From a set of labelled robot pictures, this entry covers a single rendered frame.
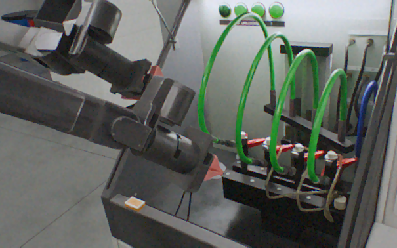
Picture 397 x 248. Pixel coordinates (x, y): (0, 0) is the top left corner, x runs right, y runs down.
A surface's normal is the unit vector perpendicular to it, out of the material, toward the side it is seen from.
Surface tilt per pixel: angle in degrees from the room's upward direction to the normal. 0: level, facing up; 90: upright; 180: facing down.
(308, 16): 90
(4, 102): 85
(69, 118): 77
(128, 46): 90
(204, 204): 0
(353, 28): 90
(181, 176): 46
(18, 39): 41
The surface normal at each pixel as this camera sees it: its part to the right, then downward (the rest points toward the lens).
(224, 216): -0.11, -0.89
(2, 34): -0.35, -0.35
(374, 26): -0.56, 0.43
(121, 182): 0.82, 0.18
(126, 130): 0.59, 0.18
